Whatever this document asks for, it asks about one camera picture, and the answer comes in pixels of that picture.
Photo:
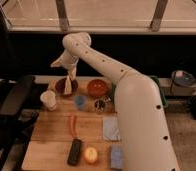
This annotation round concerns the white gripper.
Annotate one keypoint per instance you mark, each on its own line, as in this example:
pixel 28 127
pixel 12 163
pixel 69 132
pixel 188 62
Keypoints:
pixel 67 61

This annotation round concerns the pale yellow banana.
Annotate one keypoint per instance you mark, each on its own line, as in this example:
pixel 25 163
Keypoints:
pixel 68 86

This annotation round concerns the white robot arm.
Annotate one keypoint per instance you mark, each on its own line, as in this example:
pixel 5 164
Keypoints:
pixel 145 139

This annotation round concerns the blue plastic cup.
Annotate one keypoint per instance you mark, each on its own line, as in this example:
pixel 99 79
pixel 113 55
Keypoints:
pixel 80 102

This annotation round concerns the white plastic cup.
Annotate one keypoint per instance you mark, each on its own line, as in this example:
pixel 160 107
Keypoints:
pixel 48 98

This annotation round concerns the dark purple bowl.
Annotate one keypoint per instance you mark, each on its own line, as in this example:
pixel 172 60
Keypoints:
pixel 60 87

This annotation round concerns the orange red bowl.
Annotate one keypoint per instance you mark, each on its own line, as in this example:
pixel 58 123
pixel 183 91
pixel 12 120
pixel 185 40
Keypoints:
pixel 97 88

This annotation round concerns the small dark glass jar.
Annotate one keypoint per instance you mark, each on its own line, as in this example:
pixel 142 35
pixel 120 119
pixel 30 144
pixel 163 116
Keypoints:
pixel 102 105

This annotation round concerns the green plastic tray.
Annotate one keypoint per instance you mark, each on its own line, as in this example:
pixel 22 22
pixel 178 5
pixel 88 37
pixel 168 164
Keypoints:
pixel 155 79

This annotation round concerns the orange carrot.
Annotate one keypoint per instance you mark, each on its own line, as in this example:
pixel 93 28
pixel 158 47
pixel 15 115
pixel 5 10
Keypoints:
pixel 72 125

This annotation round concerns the light blue folded cloth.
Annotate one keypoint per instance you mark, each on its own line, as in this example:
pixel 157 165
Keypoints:
pixel 110 129

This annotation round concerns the black chair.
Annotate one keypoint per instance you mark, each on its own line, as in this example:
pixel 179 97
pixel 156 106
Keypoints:
pixel 10 125

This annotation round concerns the black rectangular block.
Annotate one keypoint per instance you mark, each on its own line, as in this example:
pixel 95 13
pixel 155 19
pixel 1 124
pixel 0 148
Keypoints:
pixel 74 153

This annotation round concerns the blue sponge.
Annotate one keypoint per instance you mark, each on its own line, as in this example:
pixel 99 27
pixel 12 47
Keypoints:
pixel 116 157

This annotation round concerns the round dish with blue lid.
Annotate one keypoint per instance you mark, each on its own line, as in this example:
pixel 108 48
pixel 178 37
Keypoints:
pixel 183 78

